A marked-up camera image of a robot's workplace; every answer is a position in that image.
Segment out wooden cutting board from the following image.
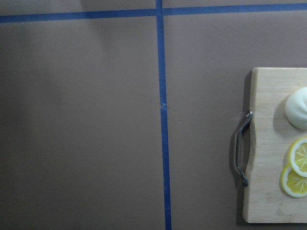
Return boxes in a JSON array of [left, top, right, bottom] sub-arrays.
[[243, 68, 307, 223]]

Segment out white steamed bun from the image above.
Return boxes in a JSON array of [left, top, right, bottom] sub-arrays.
[[285, 87, 307, 130]]

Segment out upper lemon slice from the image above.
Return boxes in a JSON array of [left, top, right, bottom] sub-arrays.
[[289, 138, 307, 177]]

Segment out lemon slice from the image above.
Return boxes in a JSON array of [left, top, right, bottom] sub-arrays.
[[289, 138, 307, 177], [281, 164, 307, 198]]

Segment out lower lemon slice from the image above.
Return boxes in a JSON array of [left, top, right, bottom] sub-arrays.
[[281, 164, 307, 198]]

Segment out metal cutting board handle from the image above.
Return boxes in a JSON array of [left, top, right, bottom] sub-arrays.
[[235, 110, 253, 187]]

